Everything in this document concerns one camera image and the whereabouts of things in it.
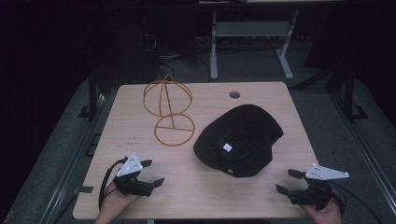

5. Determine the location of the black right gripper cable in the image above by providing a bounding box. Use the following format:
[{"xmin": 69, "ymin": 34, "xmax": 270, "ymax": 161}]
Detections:
[{"xmin": 329, "ymin": 181, "xmax": 385, "ymax": 224}]

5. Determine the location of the black hat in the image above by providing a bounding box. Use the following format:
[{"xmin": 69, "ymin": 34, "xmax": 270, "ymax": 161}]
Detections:
[{"xmin": 192, "ymin": 104, "xmax": 285, "ymax": 178}]

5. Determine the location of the person's right hand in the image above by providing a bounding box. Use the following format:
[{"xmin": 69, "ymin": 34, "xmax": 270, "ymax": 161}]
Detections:
[{"xmin": 300, "ymin": 199, "xmax": 344, "ymax": 224}]

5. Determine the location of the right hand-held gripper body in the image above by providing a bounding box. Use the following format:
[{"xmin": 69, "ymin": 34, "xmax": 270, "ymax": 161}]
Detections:
[{"xmin": 288, "ymin": 163, "xmax": 350, "ymax": 211}]

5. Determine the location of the grey metal table frame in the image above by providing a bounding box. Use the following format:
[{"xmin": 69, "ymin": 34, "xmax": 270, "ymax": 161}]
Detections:
[{"xmin": 209, "ymin": 8, "xmax": 300, "ymax": 81}]

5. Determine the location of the black metal stand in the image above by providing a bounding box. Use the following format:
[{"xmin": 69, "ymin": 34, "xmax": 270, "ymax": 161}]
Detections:
[
  {"xmin": 78, "ymin": 68, "xmax": 107, "ymax": 119},
  {"xmin": 343, "ymin": 66, "xmax": 370, "ymax": 123}
]

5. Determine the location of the tangle of floor cables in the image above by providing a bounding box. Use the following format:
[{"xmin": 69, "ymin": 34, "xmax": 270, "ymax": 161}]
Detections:
[{"xmin": 141, "ymin": 31, "xmax": 216, "ymax": 82}]

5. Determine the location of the person's left hand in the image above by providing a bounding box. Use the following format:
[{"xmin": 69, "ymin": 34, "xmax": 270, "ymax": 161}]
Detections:
[{"xmin": 94, "ymin": 181, "xmax": 141, "ymax": 224}]

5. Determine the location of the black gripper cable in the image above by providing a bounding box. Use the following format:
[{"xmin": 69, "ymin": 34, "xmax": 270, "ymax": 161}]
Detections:
[
  {"xmin": 98, "ymin": 156, "xmax": 129, "ymax": 211},
  {"xmin": 329, "ymin": 181, "xmax": 385, "ymax": 224}
]

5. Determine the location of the gold wire hat stand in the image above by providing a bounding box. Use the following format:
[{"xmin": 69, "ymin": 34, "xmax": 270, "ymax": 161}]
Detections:
[{"xmin": 142, "ymin": 73, "xmax": 196, "ymax": 147}]

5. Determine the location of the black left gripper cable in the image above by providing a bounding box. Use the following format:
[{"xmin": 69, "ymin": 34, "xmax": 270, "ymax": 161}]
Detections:
[{"xmin": 98, "ymin": 156, "xmax": 129, "ymax": 211}]

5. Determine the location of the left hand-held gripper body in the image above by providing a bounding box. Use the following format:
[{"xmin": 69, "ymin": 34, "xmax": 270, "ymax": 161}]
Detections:
[{"xmin": 113, "ymin": 151, "xmax": 154, "ymax": 198}]

